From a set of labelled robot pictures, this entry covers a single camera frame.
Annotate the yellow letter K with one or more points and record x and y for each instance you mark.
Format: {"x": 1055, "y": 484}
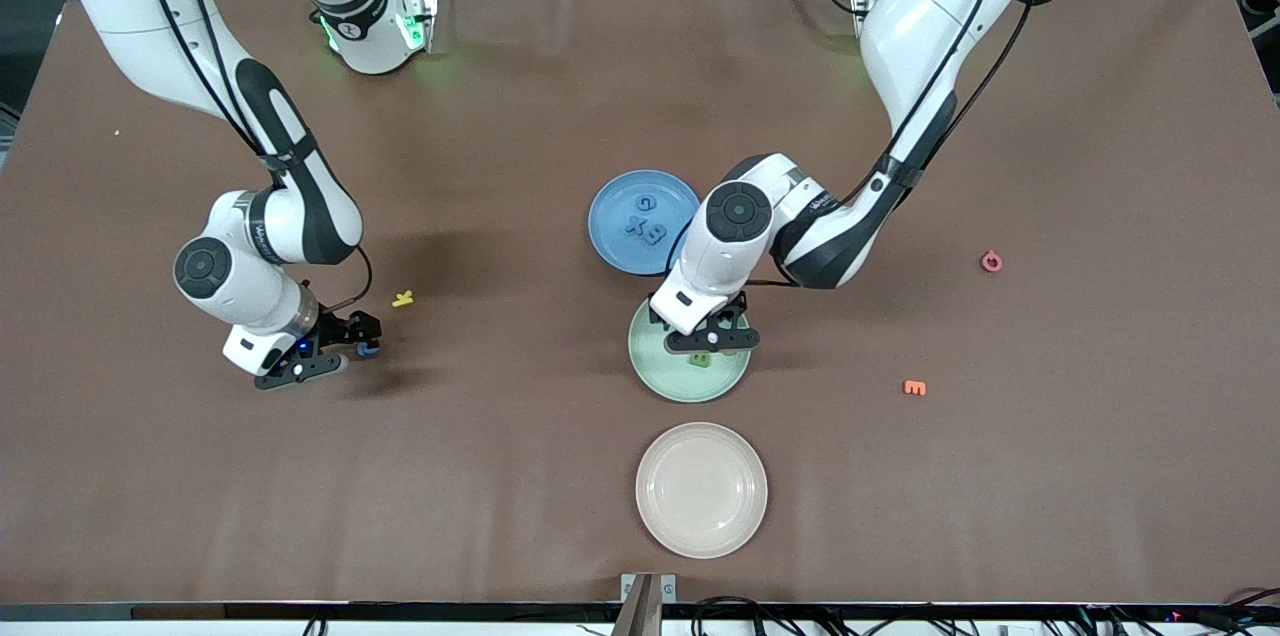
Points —
{"x": 402, "y": 298}

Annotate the orange letter E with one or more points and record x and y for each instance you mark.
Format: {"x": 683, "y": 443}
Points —
{"x": 914, "y": 387}

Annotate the pink letter O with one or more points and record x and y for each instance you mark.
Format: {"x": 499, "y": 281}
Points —
{"x": 991, "y": 262}

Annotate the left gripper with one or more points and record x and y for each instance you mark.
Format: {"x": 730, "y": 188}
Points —
{"x": 653, "y": 317}

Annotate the blue letter X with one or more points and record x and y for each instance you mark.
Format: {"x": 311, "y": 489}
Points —
{"x": 636, "y": 227}

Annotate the blue plate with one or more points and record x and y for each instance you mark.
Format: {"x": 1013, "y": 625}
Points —
{"x": 612, "y": 216}

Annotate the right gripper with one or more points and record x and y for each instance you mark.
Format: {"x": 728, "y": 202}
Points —
{"x": 338, "y": 327}

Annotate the beige plate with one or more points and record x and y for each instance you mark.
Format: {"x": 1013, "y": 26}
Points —
{"x": 701, "y": 490}

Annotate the green plate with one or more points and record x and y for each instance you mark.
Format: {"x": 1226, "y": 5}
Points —
{"x": 720, "y": 381}

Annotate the blue letter E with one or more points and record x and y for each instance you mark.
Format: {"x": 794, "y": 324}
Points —
{"x": 656, "y": 235}

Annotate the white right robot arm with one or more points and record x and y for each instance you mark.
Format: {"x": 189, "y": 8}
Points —
{"x": 255, "y": 301}

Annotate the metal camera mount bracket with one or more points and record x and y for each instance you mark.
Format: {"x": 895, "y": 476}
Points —
{"x": 640, "y": 606}

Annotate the blue letter G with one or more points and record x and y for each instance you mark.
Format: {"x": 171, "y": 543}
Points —
{"x": 647, "y": 204}

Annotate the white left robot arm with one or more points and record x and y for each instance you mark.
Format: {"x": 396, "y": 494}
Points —
{"x": 715, "y": 261}

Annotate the brown table cover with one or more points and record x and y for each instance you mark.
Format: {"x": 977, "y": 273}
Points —
{"x": 500, "y": 476}

